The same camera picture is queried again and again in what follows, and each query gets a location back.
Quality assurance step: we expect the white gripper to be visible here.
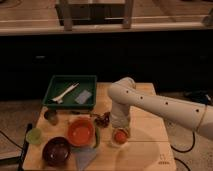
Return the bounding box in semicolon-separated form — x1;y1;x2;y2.
110;102;130;128

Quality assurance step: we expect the red apple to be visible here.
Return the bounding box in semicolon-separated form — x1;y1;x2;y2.
114;130;127;144

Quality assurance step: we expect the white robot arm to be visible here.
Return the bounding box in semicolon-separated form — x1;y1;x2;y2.
107;77;213;140

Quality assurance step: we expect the white paper cup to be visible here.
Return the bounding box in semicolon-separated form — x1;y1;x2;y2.
110;128;129;148

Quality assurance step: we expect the small grey metal cup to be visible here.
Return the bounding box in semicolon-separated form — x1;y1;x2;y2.
44;110;58;125

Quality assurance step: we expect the light green cup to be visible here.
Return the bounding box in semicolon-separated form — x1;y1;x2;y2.
26;128;42;145

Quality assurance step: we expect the dark brown grape bunch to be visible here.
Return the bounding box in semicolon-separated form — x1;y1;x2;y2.
95;112;110;128

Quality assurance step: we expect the green pea pod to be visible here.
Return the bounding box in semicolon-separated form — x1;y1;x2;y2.
93;126;100;148

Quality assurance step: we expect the grey sponge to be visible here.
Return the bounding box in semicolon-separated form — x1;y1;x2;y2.
75;90;92;104

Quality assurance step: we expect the orange bowl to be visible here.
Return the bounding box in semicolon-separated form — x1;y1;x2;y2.
67;117;95;147

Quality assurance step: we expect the grey blue cloth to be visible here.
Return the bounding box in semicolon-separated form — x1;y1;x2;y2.
71;147;97;171

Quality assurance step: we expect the green plastic tray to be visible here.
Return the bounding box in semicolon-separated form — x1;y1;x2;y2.
43;75;97;110

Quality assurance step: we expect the white plastic utensil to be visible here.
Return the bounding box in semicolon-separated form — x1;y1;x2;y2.
51;83;79;104

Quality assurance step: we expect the dark maroon bowl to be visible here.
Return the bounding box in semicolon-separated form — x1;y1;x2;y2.
42;137;70;167

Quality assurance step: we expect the dark handled knife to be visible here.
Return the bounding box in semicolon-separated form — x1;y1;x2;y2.
70;111;100;117

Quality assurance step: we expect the black cable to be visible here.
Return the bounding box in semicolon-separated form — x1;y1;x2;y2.
170;129;196;169

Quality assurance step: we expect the wooden chair frame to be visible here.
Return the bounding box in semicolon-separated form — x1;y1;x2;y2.
54;0;134;31

